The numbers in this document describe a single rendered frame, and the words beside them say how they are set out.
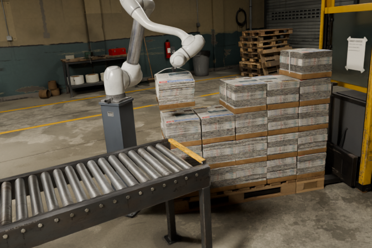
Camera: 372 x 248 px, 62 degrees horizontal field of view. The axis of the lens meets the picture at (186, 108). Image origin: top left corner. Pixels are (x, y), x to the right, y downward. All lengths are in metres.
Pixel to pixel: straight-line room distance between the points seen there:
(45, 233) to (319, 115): 2.29
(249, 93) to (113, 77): 1.10
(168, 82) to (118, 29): 6.83
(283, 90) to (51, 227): 1.98
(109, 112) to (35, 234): 1.27
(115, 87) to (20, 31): 6.34
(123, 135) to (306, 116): 1.57
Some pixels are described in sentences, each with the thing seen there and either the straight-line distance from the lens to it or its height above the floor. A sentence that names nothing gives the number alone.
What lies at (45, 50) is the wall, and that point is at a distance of 8.70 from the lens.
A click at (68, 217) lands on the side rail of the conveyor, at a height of 0.77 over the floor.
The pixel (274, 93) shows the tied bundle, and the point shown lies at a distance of 2.66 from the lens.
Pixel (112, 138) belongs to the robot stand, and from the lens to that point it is 2.61.
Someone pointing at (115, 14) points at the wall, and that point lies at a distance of 9.07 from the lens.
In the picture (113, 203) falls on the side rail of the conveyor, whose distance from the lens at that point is 1.56.
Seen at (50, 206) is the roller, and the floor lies 0.80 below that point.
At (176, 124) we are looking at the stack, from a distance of 2.44.
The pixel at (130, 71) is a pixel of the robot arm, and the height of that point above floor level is 1.22.
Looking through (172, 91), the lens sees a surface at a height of 1.07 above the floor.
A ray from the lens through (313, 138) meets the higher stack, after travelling 2.97.
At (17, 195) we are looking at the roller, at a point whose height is 0.80.
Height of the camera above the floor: 1.56
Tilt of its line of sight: 15 degrees down
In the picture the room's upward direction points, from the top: 3 degrees counter-clockwise
